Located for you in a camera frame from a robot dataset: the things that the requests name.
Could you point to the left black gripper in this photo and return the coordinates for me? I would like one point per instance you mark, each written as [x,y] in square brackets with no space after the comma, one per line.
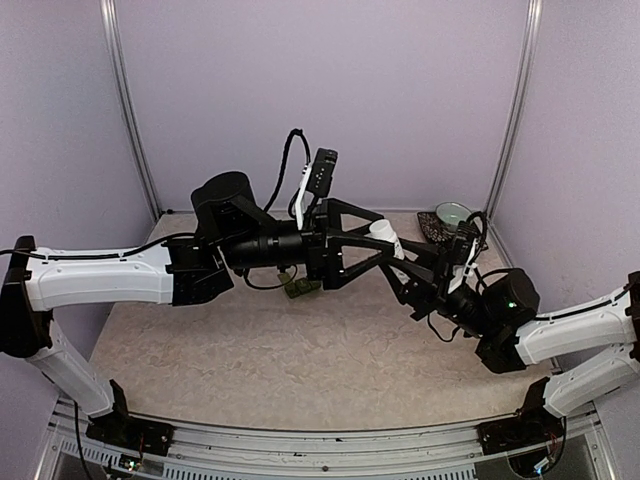
[325,264]

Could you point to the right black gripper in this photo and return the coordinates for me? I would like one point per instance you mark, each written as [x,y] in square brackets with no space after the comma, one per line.
[429,293]

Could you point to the white pill bottle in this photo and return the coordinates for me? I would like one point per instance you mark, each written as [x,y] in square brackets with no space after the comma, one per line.
[383,230]

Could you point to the green pill organizer box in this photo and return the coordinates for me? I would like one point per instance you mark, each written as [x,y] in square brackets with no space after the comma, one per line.
[295,287]

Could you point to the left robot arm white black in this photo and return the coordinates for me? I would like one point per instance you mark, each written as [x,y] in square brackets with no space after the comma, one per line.
[234,235]

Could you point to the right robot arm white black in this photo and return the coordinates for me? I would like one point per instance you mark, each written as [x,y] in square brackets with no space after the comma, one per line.
[512,335]

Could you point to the black patterned tray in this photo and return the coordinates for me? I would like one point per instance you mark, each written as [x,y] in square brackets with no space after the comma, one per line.
[438,232]

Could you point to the pale green bowl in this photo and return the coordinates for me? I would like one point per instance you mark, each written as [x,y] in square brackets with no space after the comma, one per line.
[450,214]

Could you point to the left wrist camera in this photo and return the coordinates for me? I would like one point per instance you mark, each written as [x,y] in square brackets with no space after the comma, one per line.
[321,175]

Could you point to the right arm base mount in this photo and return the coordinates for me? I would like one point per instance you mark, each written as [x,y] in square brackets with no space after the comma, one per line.
[516,432]

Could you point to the front aluminium rail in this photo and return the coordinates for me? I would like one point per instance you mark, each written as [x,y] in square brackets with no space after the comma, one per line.
[199,451]

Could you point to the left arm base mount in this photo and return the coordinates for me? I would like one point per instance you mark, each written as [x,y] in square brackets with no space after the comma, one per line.
[132,433]

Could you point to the right aluminium frame post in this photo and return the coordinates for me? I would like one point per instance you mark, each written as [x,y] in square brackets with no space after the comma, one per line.
[517,106]

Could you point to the aluminium frame post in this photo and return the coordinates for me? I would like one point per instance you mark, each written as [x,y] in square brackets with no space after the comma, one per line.
[108,10]
[517,106]

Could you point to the left aluminium frame post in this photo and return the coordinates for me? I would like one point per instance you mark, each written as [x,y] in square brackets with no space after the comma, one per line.
[108,10]

